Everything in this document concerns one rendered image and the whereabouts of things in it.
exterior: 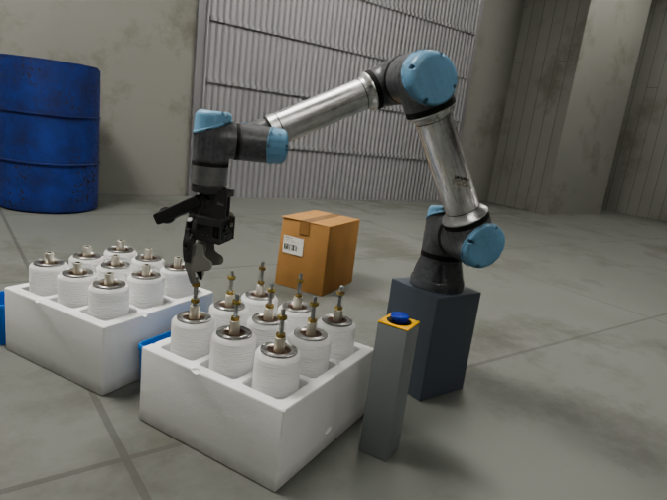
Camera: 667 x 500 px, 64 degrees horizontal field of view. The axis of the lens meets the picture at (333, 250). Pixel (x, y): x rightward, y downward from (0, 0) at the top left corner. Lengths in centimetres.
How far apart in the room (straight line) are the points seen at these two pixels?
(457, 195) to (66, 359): 105
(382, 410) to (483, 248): 45
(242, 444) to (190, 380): 17
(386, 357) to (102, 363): 68
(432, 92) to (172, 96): 332
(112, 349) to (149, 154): 303
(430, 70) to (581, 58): 536
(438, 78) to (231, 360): 74
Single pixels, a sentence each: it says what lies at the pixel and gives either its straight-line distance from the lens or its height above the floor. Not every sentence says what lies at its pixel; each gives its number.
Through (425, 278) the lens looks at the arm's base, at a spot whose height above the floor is 33.
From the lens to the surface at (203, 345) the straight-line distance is 122.
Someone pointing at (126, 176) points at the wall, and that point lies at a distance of 429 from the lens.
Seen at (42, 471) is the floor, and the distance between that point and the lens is 123.
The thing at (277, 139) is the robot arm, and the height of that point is 66.
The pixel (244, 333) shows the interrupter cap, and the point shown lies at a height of 25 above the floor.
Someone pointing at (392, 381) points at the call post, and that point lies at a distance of 117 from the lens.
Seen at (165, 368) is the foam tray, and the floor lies 15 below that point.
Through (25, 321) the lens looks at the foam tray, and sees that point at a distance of 162.
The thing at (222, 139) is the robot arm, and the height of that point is 65.
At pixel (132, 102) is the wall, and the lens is 426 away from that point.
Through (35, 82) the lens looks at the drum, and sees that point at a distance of 342.
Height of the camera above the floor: 71
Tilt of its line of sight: 13 degrees down
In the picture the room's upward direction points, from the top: 7 degrees clockwise
